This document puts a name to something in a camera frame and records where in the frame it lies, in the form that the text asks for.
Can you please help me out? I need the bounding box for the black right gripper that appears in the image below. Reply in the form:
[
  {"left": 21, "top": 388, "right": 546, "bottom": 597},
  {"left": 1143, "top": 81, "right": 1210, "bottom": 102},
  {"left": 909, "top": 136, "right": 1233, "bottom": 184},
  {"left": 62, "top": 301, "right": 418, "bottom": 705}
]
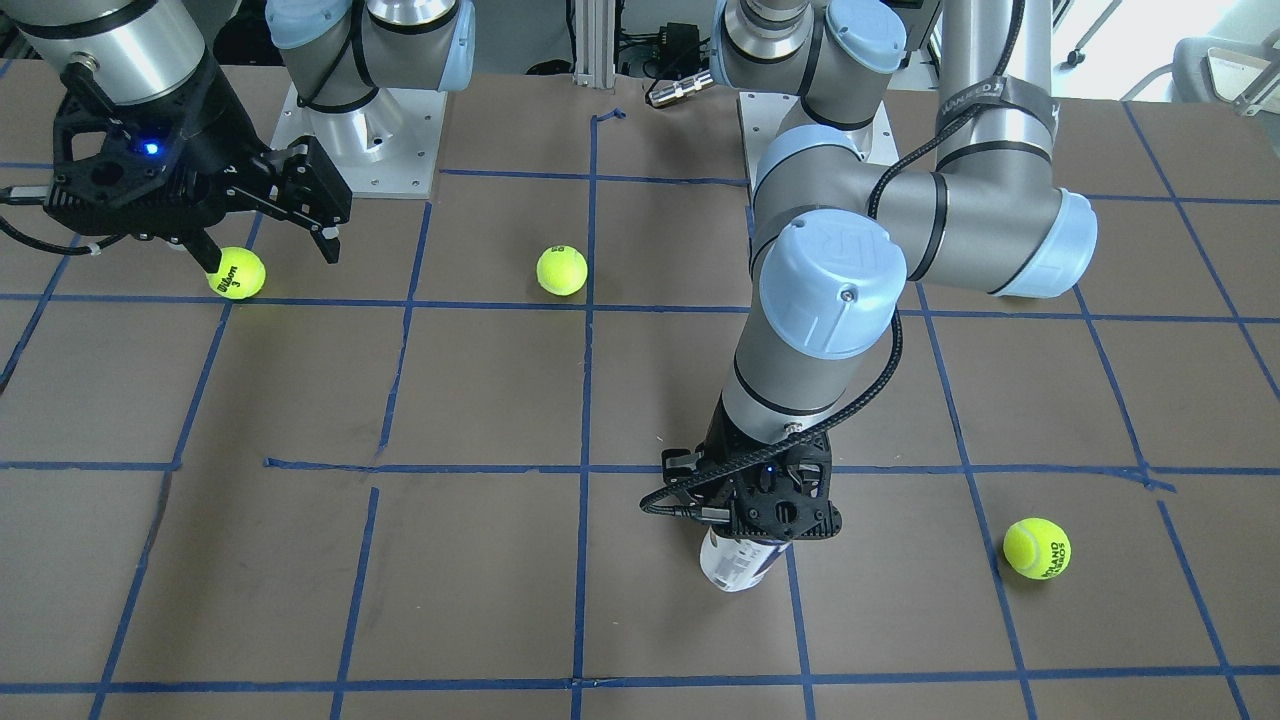
[{"left": 150, "top": 55, "right": 353, "bottom": 274}]

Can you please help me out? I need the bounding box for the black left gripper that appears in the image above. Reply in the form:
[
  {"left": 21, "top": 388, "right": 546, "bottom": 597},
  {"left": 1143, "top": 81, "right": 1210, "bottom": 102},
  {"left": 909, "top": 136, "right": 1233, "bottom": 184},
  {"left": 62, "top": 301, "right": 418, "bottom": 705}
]
[{"left": 660, "top": 398, "right": 801, "bottom": 521}]

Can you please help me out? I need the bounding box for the white blue tennis ball can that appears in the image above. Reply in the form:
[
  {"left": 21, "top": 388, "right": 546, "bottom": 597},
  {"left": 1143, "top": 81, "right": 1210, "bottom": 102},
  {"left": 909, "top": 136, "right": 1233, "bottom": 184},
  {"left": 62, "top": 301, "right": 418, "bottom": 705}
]
[{"left": 699, "top": 528, "right": 791, "bottom": 593}]

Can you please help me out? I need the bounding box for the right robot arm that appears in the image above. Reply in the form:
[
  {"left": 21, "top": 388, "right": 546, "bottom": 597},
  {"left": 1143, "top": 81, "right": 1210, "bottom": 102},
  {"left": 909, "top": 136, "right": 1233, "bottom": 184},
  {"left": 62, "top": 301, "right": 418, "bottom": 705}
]
[{"left": 3, "top": 1, "right": 476, "bottom": 273}]

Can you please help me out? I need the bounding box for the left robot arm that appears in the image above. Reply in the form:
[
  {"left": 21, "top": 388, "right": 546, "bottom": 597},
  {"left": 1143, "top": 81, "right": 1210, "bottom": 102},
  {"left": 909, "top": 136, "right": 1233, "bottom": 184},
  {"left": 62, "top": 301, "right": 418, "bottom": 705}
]
[{"left": 640, "top": 1, "right": 1098, "bottom": 541}]

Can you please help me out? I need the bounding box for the Wilson tennis ball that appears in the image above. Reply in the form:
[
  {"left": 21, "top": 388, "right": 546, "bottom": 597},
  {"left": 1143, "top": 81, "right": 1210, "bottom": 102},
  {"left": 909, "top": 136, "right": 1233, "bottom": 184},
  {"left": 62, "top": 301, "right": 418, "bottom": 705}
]
[{"left": 206, "top": 247, "right": 268, "bottom": 300}]

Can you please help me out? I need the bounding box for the centre tennis ball with print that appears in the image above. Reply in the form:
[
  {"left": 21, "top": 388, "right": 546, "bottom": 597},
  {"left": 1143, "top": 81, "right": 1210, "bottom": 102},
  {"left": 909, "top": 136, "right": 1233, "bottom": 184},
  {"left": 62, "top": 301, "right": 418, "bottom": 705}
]
[{"left": 535, "top": 245, "right": 589, "bottom": 297}]

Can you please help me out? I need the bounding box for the tennis ball front corner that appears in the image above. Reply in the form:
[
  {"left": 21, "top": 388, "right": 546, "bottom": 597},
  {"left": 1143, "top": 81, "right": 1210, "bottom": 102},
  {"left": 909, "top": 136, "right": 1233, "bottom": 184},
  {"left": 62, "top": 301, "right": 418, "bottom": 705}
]
[{"left": 1002, "top": 518, "right": 1073, "bottom": 580}]

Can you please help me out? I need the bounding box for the silver metal cylinder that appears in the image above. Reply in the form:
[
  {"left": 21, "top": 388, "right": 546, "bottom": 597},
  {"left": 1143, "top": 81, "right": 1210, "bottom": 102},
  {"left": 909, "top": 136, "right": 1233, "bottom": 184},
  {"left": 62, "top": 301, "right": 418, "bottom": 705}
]
[{"left": 645, "top": 70, "right": 716, "bottom": 109}]

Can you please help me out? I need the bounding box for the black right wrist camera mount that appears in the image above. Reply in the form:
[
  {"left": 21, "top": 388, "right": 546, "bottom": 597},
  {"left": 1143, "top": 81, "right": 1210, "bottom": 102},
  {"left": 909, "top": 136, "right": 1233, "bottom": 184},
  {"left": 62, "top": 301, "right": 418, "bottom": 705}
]
[{"left": 44, "top": 94, "right": 229, "bottom": 236}]

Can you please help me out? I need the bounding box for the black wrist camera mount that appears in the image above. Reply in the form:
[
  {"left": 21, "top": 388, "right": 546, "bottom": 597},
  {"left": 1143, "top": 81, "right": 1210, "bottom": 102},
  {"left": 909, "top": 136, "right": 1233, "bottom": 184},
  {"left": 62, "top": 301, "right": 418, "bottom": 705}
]
[
  {"left": 721, "top": 432, "right": 844, "bottom": 544},
  {"left": 44, "top": 94, "right": 229, "bottom": 236}
]

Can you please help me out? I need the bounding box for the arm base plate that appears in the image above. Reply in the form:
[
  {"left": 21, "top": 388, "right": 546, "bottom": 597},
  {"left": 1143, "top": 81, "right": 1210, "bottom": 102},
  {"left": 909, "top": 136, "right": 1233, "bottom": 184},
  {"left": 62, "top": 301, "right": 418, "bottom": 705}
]
[
  {"left": 739, "top": 92, "right": 899, "bottom": 190},
  {"left": 271, "top": 87, "right": 451, "bottom": 199}
]

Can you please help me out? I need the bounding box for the aluminium frame post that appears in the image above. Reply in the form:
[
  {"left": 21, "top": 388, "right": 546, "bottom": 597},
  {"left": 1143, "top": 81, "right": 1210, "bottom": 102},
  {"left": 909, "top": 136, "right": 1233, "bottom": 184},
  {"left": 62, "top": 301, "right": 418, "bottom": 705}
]
[{"left": 570, "top": 0, "right": 617, "bottom": 91}]

